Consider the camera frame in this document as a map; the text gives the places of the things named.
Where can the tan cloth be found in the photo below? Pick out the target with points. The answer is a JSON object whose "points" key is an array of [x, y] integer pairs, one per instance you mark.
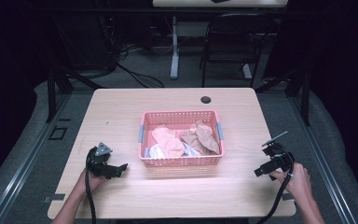
{"points": [[203, 138]]}

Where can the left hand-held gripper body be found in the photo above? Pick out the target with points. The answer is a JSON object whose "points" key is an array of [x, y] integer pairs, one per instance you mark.
{"points": [[99, 161]]}

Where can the white and blue cloth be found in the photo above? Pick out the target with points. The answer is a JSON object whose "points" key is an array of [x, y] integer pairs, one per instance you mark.
{"points": [[155, 152]]}

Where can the white desk foot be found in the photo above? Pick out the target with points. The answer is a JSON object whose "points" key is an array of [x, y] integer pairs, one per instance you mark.
{"points": [[247, 71]]}

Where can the black metal frame stand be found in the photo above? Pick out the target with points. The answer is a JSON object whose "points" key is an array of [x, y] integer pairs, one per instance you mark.
{"points": [[298, 84], [59, 81]]}

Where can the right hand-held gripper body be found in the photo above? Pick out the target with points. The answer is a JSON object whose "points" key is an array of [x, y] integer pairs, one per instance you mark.
{"points": [[278, 157]]}

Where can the pink cloth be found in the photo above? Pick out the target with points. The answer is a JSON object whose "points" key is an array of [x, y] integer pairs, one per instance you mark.
{"points": [[167, 141]]}

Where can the person's right hand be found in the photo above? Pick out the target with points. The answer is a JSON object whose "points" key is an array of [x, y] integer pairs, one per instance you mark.
{"points": [[296, 182]]}

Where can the white desk leg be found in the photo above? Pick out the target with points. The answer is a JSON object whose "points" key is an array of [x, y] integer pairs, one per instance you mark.
{"points": [[174, 49]]}

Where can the light background desk top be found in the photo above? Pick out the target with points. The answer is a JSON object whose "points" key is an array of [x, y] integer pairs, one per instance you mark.
{"points": [[220, 3]]}

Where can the pink plastic basket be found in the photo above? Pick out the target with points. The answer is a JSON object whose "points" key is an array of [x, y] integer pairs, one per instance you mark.
{"points": [[180, 161]]}

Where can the person's left hand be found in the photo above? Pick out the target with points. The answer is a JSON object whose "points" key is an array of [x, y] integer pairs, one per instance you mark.
{"points": [[91, 182]]}

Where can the black folding chair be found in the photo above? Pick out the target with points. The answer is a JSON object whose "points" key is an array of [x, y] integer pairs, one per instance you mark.
{"points": [[236, 37]]}

